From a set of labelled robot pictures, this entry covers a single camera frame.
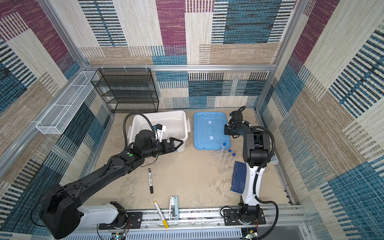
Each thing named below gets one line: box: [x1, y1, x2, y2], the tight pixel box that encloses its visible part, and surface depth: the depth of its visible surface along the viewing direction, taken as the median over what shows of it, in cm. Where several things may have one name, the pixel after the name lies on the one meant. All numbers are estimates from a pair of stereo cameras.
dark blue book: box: [230, 161, 247, 195], surface depth 87 cm
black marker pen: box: [148, 168, 154, 194], surface depth 86 cm
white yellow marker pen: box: [154, 201, 169, 229], surface depth 76 cm
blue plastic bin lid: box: [193, 112, 231, 151], surface depth 109 cm
